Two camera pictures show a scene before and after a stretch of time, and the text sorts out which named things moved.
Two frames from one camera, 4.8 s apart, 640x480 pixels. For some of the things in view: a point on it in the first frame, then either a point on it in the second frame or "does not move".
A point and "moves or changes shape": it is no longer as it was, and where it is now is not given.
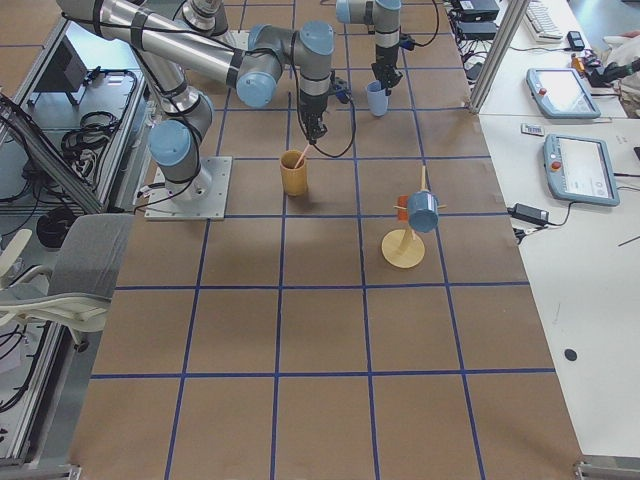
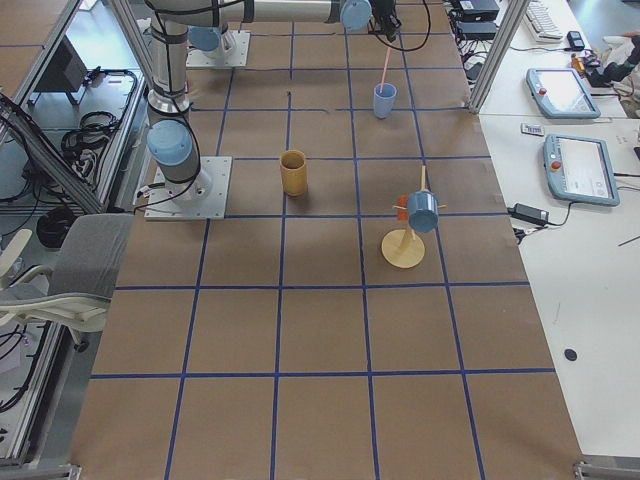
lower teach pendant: [579, 170] does not move
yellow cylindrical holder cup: [295, 179] does not move
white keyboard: [540, 26] does not move
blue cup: [378, 101] moves or changes shape
